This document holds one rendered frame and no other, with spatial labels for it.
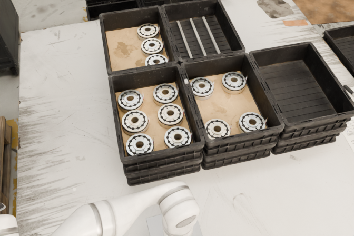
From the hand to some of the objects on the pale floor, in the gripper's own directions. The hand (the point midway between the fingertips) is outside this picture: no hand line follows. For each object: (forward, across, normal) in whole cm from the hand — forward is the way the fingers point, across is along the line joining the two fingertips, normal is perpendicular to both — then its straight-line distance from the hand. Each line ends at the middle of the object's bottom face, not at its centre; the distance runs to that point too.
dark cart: (+138, +35, -154) cm, 209 cm away
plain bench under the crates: (+121, +10, +35) cm, 127 cm away
